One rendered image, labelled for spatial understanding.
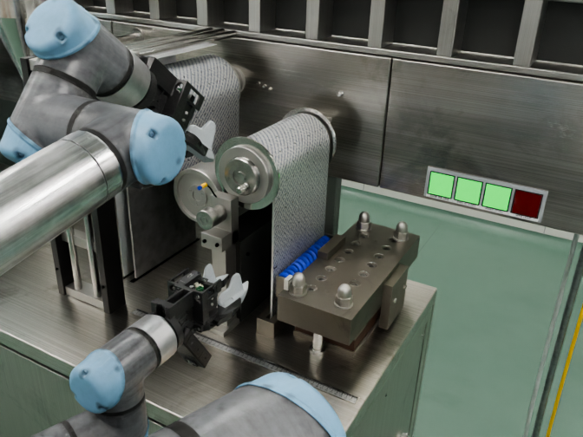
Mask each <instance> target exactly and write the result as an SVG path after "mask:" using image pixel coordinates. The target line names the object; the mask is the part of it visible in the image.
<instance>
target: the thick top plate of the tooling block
mask: <svg viewBox="0 0 583 437"><path fill-rule="evenodd" d="M356 226H357V222H356V223H355V224H354V225H353V226H352V227H350V228H349V229H348V230H347V231H346V232H345V233H344V234H343V235H342V236H345V244H344V245H342V246H341V247H340V248H339V249H338V250H337V251H336V252H335V253H334V254H333V255H332V256H331V257H330V258H329V259H328V260H324V259H322V258H317V259H316V260H315V261H314V262H312V263H311V264H310V265H309V266H308V267H307V268H306V269H305V270H304V271H303V272H302V273H303V274H304V276H305V282H306V283H307V288H306V289H307V294H306V295H305V296H304V297H293V296H291V295H290V293H289V291H288V290H282V291H281V292H280V293H279V294H278V312H277V320H279V321H282V322H284V323H289V324H291V325H293V326H296V327H299V328H301V329H305V330H308V331H310V332H312V333H315V334H318V335H320V336H324V337H327V338H329V339H331V340H334V341H337V342H340V343H343V344H346V345H348V346H350V344H351V343H352V341H353V340H354V339H355V338H356V336H357V335H358V333H359V332H360V331H361V329H362V328H363V327H364V325H365V324H366V323H367V322H368V321H369V320H370V318H371V317H372V315H373V314H374V313H375V312H376V310H377V309H378V307H379V306H380V305H381V303H382V299H383V285H384V284H385V282H386V281H387V280H388V279H389V277H390V276H391V275H392V273H393V272H394V271H395V270H396V268H397V267H398V266H399V264H404V265H408V266H409V267H410V266H411V265H412V263H413V262H414V261H415V260H416V258H417V253H418V247H419V241H420V236H419V235H416V234H413V233H409V236H408V238H409V240H408V241H406V242H398V241H395V240H394V239H393V236H394V231H395V229H393V228H389V227H386V226H383V225H377V224H373V223H371V224H370V227H371V230H370V231H369V232H361V231H358V230H357V229H356ZM341 284H348V285H349V286H350V287H351V295H353V299H352V302H353V306H352V307H351V308H350V309H348V310H341V309H339V308H337V307H336V306H335V305H334V301H335V297H336V294H337V290H338V287H339V286H340V285H341Z"/></svg>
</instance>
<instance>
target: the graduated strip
mask: <svg viewBox="0 0 583 437"><path fill-rule="evenodd" d="M131 313H132V314H134V315H136V316H139V317H144V316H145V315H148V314H149V313H148V312H146V311H144V310H140V309H138V308H137V309H136V310H134V311H132V312H131ZM194 335H195V336H196V337H197V339H198V340H199V341H200V342H203V343H205V344H208V345H210V346H212V347H215V348H216V349H220V350H223V351H225V352H227V353H229V354H231V355H235V356H237V357H239V358H242V359H244V360H247V361H249V362H252V363H254V364H257V365H259V366H261V367H263V368H266V369H269V370H271V371H273V372H276V373H277V372H280V373H287V374H290V375H294V376H295V377H297V378H298V379H302V380H304V381H305V382H307V383H309V384H310V385H312V386H313V387H314V388H315V389H318V390H320V391H323V392H325V393H327V394H329V395H333V396H335V397H337V398H339V399H342V400H344V401H347V402H349V403H352V404H354V405H355V404H356V403H357V400H358V399H359V397H358V396H355V395H352V394H350V393H347V392H345V391H343V390H341V389H338V388H334V387H332V386H330V385H328V384H325V383H323V382H320V381H317V380H315V379H312V378H310V377H308V376H306V375H302V374H300V373H298V372H296V371H293V370H291V369H288V368H285V367H283V366H280V365H278V364H276V363H274V362H270V361H267V360H266V359H263V358H261V357H258V356H256V355H253V354H250V353H248V352H245V351H244V350H241V349H237V348H235V347H233V346H231V345H228V344H226V343H223V342H220V341H218V340H215V339H213V338H211V337H209V336H205V335H202V334H201V333H198V332H195V334H194Z"/></svg>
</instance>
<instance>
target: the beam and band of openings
mask: <svg viewBox="0 0 583 437"><path fill-rule="evenodd" d="M73 1H74V2H76V3H77V4H78V5H81V6H82V7H83V8H84V9H85V10H86V11H87V12H89V13H90V14H91V15H93V16H95V17H99V18H105V19H112V20H118V21H125V22H131V23H144V24H151V25H157V26H164V27H170V28H177V29H190V30H197V29H204V28H209V27H212V28H213V29H224V30H225V32H227V31H231V30H236V31H237V35H236V36H242V37H249V38H255V39H262V40H268V41H275V42H288V43H295V44H301V45H308V46H314V47H321V48H327V49H340V50H347V51H353V52H360V53H366V54H373V55H386V56H393V57H399V58H406V59H412V60H419V61H425V62H438V63H445V64H451V65H458V66H464V67H471V68H484V69H490V70H497V71H504V72H510V73H517V74H524V75H536V76H543V77H549V78H556V79H562V80H569V81H576V82H583V67H581V66H574V65H567V64H559V63H552V62H560V63H568V64H575V65H582V66H583V0H73ZM95 6H98V7H95ZM100 7H105V8H100ZM136 11H140V12H136ZM142 12H147V13H142ZM149 13H150V14H149ZM178 16H183V17H178ZM185 17H191V18H185ZM192 18H197V19H192ZM225 22H226V23H225ZM235 23H240V24H235ZM241 24H247V25H241ZM248 25H249V26H248ZM284 29H290V30H284ZM291 30H297V31H291ZM298 31H304V32H298ZM340 36H347V37H340ZM348 37H354V38H348ZM355 38H362V39H368V40H362V39H355ZM393 42H397V43H404V44H411V45H418V46H426V47H433V48H437V49H433V48H425V47H418V46H411V45H404V44H397V43H393ZM461 51H468V52H475V53H482V54H475V53H468V52H461ZM483 54H489V55H483ZM496 55H504V56H511V57H513V58H510V57H503V56H496ZM536 60H540V61H547V62H539V61H536Z"/></svg>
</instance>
